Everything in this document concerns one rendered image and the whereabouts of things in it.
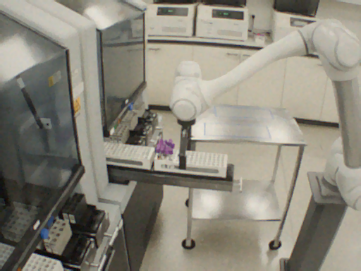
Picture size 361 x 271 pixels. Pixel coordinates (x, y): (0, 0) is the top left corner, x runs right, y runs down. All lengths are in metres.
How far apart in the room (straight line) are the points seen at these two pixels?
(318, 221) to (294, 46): 0.88
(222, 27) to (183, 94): 2.52
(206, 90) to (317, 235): 1.01
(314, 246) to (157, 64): 2.66
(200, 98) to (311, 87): 2.79
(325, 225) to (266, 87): 2.29
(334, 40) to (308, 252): 1.17
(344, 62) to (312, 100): 2.81
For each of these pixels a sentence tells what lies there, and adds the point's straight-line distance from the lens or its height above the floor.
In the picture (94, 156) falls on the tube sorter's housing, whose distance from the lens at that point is 1.28.
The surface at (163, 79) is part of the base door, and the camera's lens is 3.73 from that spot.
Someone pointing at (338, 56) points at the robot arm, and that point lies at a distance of 1.02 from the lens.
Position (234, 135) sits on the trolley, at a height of 0.82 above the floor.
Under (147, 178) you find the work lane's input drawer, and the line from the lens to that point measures 1.41.
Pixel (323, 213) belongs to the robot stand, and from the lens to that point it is 1.64.
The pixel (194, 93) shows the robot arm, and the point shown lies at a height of 1.23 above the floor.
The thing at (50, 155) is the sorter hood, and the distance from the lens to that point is 0.93.
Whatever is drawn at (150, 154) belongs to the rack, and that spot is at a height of 0.87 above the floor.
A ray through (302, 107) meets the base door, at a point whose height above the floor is 0.22.
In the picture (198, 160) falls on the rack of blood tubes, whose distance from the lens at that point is 1.38.
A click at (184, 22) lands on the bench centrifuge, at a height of 1.08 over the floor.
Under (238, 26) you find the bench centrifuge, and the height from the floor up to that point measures 1.07.
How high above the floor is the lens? 1.60
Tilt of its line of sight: 28 degrees down
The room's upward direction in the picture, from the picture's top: 1 degrees clockwise
